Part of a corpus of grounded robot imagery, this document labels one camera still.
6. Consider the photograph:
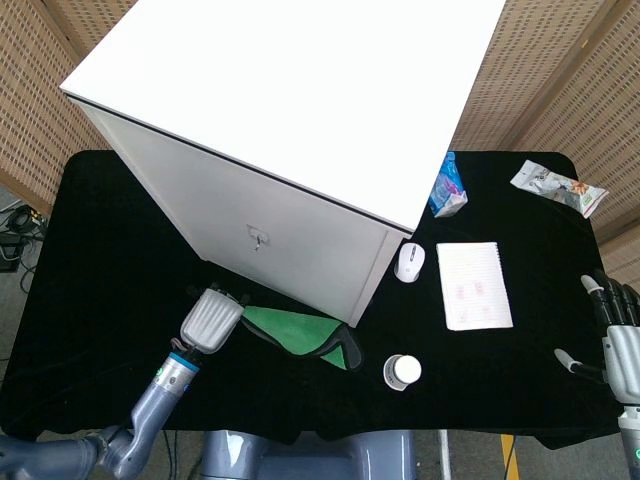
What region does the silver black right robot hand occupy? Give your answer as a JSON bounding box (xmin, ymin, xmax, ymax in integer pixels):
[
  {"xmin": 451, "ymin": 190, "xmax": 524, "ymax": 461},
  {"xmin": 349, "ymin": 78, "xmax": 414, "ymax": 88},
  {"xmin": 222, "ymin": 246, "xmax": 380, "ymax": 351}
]
[{"xmin": 552, "ymin": 269, "xmax": 640, "ymax": 402}]

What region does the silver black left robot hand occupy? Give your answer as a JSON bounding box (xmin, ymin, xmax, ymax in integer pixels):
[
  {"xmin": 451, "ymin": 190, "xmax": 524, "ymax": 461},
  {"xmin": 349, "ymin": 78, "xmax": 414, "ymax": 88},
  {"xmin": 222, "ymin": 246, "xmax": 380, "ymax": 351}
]
[{"xmin": 172, "ymin": 281, "xmax": 251, "ymax": 355}]

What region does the green grey microfiber cloth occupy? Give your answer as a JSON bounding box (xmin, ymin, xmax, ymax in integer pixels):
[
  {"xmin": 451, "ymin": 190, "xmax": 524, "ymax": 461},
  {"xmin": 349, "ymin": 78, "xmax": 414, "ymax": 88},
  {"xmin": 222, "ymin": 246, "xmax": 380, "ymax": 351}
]
[{"xmin": 238, "ymin": 303, "xmax": 365, "ymax": 372}]

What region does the black velvet tablecloth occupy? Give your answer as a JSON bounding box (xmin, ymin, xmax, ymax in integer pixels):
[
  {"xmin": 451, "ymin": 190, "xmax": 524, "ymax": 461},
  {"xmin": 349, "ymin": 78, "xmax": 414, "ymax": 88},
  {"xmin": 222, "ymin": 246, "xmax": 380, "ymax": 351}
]
[{"xmin": 0, "ymin": 148, "xmax": 625, "ymax": 450}]

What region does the white notebook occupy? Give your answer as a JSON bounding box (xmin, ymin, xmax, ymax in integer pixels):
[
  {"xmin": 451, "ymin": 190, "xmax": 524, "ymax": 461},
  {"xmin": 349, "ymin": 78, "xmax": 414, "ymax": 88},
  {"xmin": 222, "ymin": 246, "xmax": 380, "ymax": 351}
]
[{"xmin": 435, "ymin": 241, "xmax": 515, "ymax": 332}]

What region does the grey robot torso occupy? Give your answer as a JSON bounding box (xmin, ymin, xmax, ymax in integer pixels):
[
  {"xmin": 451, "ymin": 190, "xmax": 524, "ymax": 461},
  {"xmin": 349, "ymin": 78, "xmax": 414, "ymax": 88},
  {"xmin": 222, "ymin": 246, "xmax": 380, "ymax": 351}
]
[{"xmin": 198, "ymin": 428, "xmax": 417, "ymax": 480}]

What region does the white snack packet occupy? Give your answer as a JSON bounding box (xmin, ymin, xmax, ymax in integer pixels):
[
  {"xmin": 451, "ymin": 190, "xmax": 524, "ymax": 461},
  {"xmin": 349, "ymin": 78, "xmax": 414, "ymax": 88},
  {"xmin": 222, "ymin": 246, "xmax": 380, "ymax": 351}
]
[{"xmin": 509, "ymin": 159, "xmax": 610, "ymax": 220}]

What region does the white computer mouse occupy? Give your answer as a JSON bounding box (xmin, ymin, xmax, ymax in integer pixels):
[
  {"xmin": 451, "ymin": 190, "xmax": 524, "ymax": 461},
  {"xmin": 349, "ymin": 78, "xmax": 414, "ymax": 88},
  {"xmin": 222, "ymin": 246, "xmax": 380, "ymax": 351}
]
[{"xmin": 393, "ymin": 241, "xmax": 427, "ymax": 284}]

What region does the white cabinet box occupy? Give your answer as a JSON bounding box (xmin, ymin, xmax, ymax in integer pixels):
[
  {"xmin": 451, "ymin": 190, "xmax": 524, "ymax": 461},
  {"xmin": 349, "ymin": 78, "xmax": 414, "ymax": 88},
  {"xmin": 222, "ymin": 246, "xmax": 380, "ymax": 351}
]
[{"xmin": 58, "ymin": 0, "xmax": 507, "ymax": 330}]

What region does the blue tissue pack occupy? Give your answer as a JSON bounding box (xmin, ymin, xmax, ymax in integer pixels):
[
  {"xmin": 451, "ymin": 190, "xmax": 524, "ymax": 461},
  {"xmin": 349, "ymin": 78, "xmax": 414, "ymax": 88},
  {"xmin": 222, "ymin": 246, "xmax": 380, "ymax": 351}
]
[{"xmin": 427, "ymin": 150, "xmax": 470, "ymax": 219}]

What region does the woven rattan screen panel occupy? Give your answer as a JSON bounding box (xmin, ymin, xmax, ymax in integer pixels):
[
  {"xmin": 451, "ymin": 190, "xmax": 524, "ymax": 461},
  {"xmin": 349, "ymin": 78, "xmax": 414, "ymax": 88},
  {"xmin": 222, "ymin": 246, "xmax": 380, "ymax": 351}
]
[
  {"xmin": 0, "ymin": 0, "xmax": 137, "ymax": 217},
  {"xmin": 448, "ymin": 0, "xmax": 640, "ymax": 277}
]

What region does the black floor cables bundle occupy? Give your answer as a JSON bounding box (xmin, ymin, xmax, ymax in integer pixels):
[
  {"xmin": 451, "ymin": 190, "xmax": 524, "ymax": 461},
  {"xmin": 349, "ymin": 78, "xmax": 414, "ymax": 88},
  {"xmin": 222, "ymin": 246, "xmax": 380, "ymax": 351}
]
[{"xmin": 0, "ymin": 201, "xmax": 50, "ymax": 297}]

